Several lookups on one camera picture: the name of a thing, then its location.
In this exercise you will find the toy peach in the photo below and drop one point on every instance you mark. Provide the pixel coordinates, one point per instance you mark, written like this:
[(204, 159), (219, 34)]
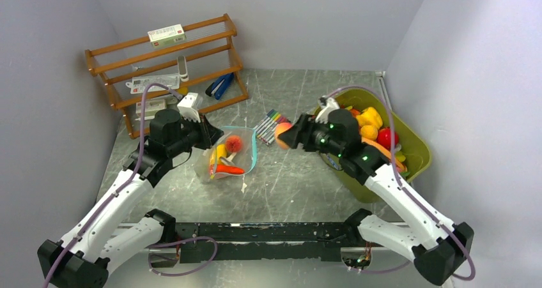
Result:
[(234, 144), (280, 129)]

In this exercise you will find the olive green plastic bin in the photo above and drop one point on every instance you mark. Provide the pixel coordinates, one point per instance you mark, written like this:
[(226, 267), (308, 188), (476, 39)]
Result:
[(412, 151)]

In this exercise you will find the yellow toy bell pepper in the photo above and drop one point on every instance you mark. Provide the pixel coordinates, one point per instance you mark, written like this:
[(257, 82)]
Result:
[(369, 116)]

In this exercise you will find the white green box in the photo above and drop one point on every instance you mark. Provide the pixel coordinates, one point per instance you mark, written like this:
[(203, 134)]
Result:
[(166, 36)]

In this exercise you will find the wooden three-tier rack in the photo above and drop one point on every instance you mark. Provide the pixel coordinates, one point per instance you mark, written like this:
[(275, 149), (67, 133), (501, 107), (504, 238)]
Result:
[(126, 68)]

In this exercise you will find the white upright device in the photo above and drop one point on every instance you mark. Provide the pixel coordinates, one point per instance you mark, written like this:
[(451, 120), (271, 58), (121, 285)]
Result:
[(182, 68)]

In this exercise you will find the clear zip top bag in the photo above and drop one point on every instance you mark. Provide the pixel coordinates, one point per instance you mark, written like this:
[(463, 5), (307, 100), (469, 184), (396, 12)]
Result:
[(245, 159)]

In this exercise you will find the yellow toy lemon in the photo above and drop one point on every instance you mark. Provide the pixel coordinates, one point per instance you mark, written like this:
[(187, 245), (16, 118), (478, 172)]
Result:
[(369, 132)]

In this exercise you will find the orange toy papaya slice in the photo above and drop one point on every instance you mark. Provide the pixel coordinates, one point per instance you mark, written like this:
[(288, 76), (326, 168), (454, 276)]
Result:
[(400, 166)]

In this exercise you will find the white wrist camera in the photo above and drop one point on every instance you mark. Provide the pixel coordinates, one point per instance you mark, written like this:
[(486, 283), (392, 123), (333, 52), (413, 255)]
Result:
[(327, 105), (188, 107)]

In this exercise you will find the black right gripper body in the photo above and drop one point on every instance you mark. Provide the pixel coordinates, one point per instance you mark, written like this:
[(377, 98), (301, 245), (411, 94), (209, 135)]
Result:
[(317, 135)]

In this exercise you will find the small white box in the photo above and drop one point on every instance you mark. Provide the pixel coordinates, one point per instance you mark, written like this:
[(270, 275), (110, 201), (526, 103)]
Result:
[(149, 108)]

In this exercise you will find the red toy carrot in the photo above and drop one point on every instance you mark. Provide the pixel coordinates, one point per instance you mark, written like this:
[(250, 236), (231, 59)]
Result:
[(227, 169)]

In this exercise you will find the red toy pomegranate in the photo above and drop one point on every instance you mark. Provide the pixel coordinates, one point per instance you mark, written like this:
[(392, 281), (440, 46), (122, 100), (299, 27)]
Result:
[(387, 138)]

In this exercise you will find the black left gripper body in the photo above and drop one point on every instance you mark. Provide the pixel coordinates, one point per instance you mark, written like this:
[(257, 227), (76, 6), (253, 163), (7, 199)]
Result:
[(202, 139)]

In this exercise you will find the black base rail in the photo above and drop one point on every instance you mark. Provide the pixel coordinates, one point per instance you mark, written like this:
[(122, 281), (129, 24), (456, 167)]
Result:
[(326, 241)]

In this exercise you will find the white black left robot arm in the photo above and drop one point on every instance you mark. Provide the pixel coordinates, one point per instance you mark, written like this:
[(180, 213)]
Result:
[(87, 254)]

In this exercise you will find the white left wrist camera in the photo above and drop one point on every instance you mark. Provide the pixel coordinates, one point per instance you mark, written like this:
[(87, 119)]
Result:
[(188, 107)]

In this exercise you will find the coloured marker pen set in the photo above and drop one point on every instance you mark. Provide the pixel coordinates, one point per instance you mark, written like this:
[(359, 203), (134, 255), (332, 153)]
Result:
[(265, 129)]

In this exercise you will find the yellow toy mango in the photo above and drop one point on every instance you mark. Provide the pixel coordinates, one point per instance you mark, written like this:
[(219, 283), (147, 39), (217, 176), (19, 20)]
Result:
[(218, 154)]

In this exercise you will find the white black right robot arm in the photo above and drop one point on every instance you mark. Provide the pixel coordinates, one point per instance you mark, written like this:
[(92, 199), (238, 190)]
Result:
[(438, 247)]

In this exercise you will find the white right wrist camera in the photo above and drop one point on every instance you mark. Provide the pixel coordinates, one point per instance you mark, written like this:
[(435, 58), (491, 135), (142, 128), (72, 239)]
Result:
[(327, 105)]

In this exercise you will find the blue stapler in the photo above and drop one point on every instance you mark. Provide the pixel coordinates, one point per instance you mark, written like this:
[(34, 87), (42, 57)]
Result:
[(219, 86)]

